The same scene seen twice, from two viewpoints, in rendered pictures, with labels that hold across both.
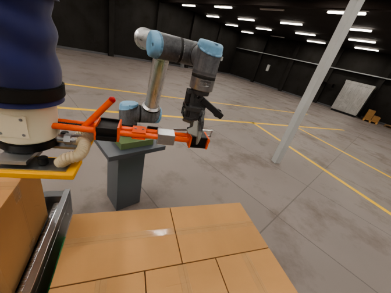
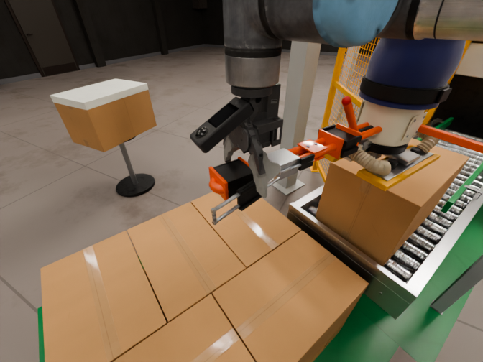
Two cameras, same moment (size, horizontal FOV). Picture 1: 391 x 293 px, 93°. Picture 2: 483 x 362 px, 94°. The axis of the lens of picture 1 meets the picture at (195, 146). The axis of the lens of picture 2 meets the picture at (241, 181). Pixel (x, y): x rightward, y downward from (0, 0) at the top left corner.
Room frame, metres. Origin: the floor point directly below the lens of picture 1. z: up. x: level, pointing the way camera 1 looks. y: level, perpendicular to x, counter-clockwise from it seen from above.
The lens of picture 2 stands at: (1.13, -0.08, 1.54)
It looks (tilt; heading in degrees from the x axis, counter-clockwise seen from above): 37 degrees down; 167
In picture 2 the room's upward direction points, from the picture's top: straight up
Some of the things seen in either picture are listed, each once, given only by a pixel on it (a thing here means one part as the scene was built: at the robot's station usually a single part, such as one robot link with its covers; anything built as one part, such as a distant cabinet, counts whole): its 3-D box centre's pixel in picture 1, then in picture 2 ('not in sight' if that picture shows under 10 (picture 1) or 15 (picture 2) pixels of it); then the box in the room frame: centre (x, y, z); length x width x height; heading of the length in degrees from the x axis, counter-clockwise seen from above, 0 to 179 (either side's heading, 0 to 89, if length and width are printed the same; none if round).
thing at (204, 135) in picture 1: (196, 139); (233, 177); (0.72, 0.00, 1.23); 0.08 x 0.07 x 0.05; 109
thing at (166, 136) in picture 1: (165, 136); (280, 164); (0.68, 0.13, 1.23); 0.07 x 0.07 x 0.04; 19
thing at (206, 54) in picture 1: (207, 59); (255, 3); (0.74, 0.04, 1.54); 0.10 x 0.09 x 0.12; 28
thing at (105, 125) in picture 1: (108, 129); (338, 140); (0.61, 0.33, 1.24); 0.10 x 0.08 x 0.06; 19
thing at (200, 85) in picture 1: (202, 84); (251, 70); (0.73, 0.03, 1.46); 0.10 x 0.09 x 0.05; 19
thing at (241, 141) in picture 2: (195, 104); (254, 117); (0.73, 0.04, 1.38); 0.09 x 0.08 x 0.12; 109
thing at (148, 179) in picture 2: not in sight; (127, 161); (-1.05, -0.76, 0.31); 0.40 x 0.40 x 0.62
